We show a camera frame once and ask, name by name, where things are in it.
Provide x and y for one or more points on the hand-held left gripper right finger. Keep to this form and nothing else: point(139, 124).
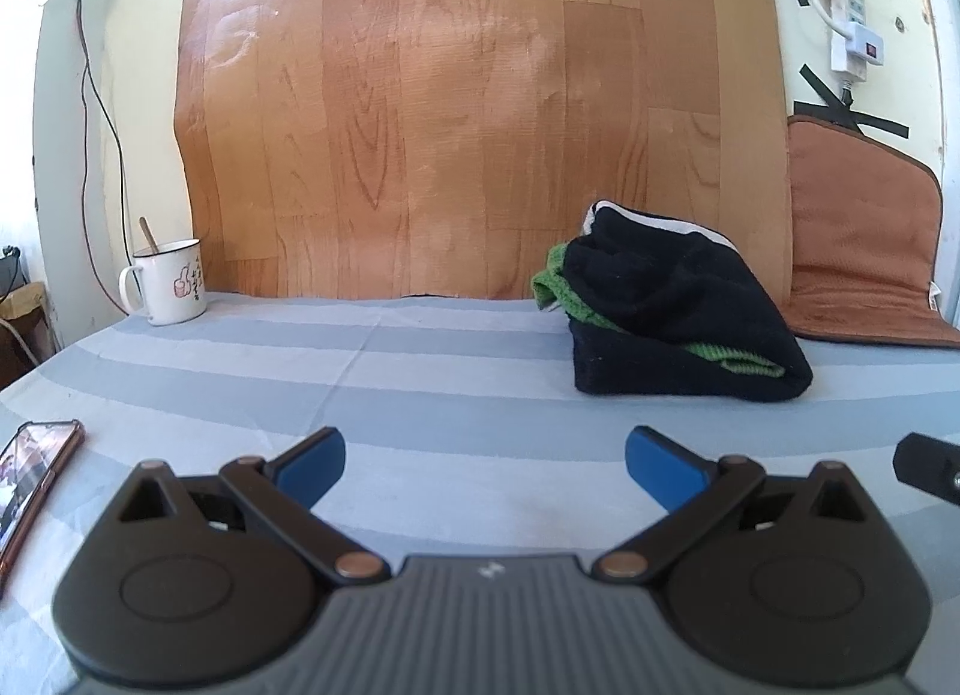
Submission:
point(660, 468)

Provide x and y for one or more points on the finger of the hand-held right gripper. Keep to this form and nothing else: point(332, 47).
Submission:
point(930, 466)

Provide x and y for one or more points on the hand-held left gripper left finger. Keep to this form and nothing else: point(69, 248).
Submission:
point(313, 466)

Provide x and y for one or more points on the navy green white sweater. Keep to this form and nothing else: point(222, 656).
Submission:
point(675, 290)

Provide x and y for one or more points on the white enamel mug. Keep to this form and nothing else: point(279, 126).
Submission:
point(176, 286)

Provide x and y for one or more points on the brown cushion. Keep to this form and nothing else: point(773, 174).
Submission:
point(862, 237)

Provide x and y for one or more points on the smartphone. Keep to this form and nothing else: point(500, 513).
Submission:
point(34, 470)

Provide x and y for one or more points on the spoon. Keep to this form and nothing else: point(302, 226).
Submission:
point(149, 236)

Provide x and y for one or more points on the brown paper bag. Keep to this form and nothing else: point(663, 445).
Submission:
point(22, 335)

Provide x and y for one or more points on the wood-pattern board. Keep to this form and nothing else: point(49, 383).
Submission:
point(450, 102)

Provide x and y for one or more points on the white switch adapter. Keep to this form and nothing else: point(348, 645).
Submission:
point(859, 51)

